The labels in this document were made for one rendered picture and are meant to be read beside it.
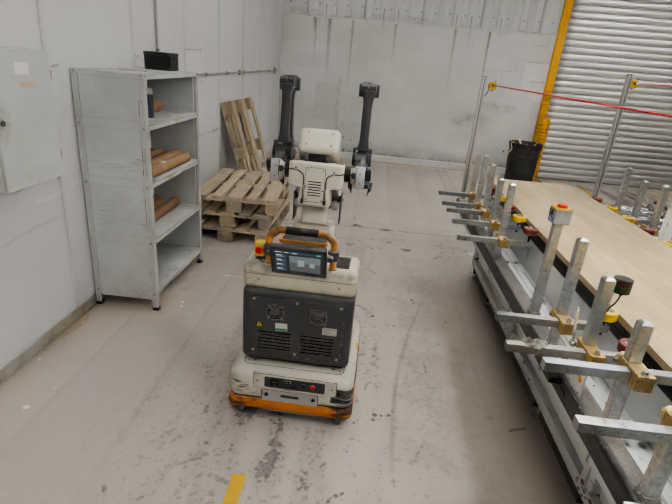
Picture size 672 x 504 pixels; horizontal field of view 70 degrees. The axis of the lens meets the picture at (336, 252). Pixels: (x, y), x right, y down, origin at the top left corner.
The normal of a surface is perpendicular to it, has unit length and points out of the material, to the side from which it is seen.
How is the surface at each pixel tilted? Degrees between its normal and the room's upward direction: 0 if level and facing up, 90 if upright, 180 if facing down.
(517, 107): 90
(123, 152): 90
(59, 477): 0
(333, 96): 90
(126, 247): 90
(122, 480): 0
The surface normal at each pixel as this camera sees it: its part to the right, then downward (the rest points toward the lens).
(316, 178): -0.09, 0.23
